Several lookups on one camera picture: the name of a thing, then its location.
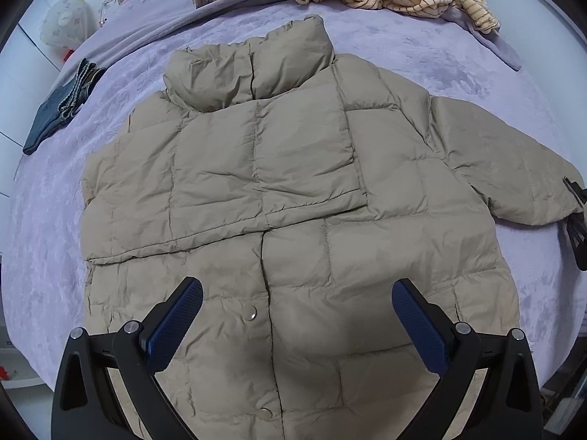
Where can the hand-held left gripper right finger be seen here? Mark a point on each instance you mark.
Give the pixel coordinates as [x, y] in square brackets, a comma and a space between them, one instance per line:
[417, 321]

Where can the purple embossed blanket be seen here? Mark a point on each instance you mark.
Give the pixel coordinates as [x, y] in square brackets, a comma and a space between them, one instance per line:
[458, 55]

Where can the white floral bag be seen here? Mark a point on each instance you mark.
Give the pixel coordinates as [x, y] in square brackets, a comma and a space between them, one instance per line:
[64, 18]

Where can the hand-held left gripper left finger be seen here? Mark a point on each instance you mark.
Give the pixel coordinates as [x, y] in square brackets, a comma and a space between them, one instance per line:
[176, 316]

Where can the khaki puffer jacket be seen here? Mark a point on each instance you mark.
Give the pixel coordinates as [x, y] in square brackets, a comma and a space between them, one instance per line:
[275, 169]

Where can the dark blue jeans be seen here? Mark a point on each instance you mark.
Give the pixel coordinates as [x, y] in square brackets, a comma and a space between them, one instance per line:
[46, 119]

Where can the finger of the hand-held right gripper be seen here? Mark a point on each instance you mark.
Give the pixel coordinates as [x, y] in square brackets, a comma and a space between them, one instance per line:
[578, 243]
[577, 192]

